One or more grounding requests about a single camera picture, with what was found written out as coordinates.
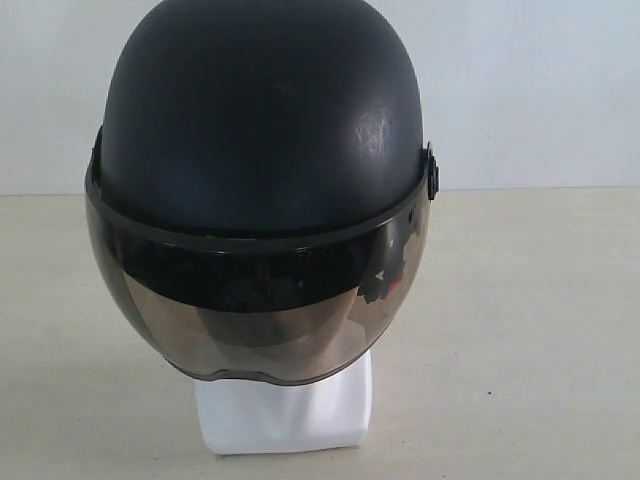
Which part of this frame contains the black helmet with visor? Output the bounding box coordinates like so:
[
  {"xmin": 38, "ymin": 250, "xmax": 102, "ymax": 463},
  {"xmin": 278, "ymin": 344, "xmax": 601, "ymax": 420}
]
[{"xmin": 85, "ymin": 1, "xmax": 438, "ymax": 386}]

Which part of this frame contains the white mannequin head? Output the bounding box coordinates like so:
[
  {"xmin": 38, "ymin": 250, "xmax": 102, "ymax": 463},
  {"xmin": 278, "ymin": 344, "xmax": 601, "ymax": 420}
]
[{"xmin": 193, "ymin": 284, "xmax": 380, "ymax": 443}]

